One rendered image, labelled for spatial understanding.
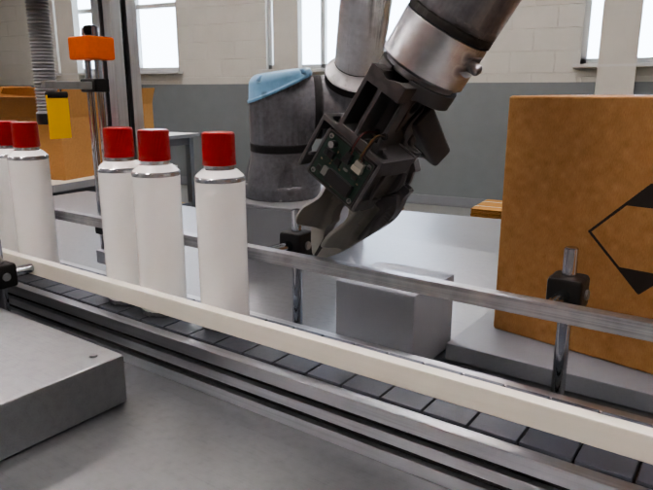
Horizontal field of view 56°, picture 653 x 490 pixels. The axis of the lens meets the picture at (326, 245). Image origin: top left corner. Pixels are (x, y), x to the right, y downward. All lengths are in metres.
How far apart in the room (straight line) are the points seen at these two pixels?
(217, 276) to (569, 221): 0.37
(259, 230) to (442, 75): 0.67
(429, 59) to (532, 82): 5.59
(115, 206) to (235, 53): 6.60
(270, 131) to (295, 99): 0.07
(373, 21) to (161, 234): 0.53
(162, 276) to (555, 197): 0.43
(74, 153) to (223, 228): 2.10
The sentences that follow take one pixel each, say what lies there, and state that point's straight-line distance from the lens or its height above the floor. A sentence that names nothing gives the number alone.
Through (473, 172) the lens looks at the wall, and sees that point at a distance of 6.22.
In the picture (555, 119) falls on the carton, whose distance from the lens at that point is 0.69.
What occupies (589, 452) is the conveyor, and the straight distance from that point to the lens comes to 0.49.
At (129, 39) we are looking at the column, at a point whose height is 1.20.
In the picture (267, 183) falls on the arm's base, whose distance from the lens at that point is 1.13.
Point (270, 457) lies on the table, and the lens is 0.54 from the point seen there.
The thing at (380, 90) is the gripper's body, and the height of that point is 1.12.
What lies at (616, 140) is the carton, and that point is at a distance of 0.67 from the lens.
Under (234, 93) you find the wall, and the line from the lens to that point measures 7.30.
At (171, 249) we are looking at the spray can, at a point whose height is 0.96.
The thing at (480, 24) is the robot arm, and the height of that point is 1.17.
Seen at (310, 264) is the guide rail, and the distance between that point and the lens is 0.62.
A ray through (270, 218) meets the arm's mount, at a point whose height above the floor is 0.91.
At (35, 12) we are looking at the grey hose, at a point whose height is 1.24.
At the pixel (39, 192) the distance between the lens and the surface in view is 0.92.
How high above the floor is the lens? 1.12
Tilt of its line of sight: 14 degrees down
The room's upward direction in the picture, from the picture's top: straight up
